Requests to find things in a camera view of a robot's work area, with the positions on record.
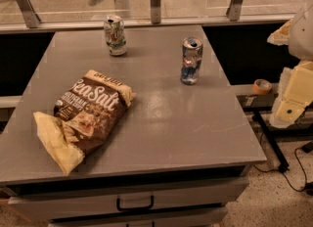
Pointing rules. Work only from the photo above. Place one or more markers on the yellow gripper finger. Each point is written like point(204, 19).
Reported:
point(280, 36)
point(295, 94)

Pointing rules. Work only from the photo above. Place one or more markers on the redbull can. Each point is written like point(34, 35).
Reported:
point(191, 60)

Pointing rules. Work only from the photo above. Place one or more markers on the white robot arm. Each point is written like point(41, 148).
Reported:
point(301, 33)

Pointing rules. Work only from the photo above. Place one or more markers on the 7up can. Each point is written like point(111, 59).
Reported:
point(114, 35)

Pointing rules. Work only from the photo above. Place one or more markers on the roll of tape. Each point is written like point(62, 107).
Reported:
point(262, 86)

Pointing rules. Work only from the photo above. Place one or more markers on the lower grey drawer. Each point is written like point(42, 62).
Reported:
point(196, 217)

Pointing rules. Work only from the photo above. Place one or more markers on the grey drawer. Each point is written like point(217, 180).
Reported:
point(196, 217)
point(102, 201)

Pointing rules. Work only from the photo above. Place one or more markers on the brown sea salt chips bag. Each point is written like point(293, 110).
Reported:
point(83, 118)

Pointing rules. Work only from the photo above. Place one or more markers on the upper grey drawer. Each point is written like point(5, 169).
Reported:
point(102, 201)

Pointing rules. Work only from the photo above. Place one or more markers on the black table leg frame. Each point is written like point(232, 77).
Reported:
point(284, 165)

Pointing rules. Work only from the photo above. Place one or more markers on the middle metal bracket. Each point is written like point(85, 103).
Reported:
point(155, 11)

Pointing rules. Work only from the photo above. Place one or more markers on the black drawer handle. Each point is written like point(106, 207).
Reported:
point(135, 204)

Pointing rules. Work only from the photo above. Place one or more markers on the left metal bracket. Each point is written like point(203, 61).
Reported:
point(30, 18)

